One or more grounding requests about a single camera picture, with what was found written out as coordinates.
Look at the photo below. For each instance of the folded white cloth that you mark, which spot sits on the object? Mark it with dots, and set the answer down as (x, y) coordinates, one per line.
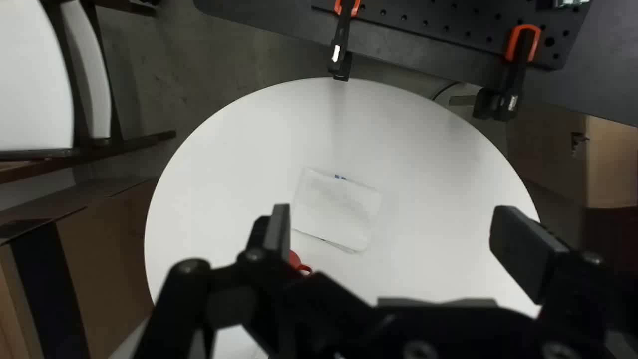
(335, 211)

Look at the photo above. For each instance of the white chair back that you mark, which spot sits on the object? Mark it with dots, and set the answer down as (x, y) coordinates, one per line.
(50, 75)

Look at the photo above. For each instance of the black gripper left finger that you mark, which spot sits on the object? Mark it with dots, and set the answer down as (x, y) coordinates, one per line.
(269, 241)

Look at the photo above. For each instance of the wooden shelf unit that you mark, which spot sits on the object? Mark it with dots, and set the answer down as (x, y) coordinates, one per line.
(72, 280)

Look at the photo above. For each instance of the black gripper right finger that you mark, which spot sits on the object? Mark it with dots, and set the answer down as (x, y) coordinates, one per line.
(524, 249)

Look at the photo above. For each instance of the orange black clamp right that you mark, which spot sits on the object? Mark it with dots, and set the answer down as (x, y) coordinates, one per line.
(502, 101)

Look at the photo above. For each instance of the round white table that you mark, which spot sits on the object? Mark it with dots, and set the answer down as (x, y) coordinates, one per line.
(427, 284)

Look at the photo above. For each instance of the orange black clamp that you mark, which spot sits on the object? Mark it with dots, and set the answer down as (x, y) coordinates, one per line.
(502, 101)
(339, 61)

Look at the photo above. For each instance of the orange black clamp left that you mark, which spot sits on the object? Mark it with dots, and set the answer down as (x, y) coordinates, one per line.
(339, 61)

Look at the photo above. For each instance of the black perforated mounting board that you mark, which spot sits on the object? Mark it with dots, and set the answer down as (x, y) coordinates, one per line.
(586, 51)

